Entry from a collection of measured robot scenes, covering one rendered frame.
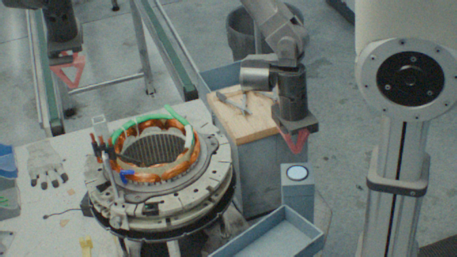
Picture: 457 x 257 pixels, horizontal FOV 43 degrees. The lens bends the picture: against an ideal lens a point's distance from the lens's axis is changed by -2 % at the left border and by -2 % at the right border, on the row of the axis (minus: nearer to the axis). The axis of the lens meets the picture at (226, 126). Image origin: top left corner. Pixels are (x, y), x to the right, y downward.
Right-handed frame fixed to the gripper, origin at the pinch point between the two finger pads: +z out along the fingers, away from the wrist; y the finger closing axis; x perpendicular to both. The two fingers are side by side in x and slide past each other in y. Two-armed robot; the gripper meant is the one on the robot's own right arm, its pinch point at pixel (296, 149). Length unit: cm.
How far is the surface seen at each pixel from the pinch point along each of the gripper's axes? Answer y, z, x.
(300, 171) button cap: 0.0, 6.2, 0.7
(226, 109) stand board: -24.7, 1.7, -7.6
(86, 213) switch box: -34, 28, -48
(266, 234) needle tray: 12.4, 8.4, -12.4
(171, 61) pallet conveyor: -106, 27, -6
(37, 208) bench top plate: -43, 28, -61
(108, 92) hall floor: -219, 94, -28
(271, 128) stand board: -13.7, 2.9, -0.4
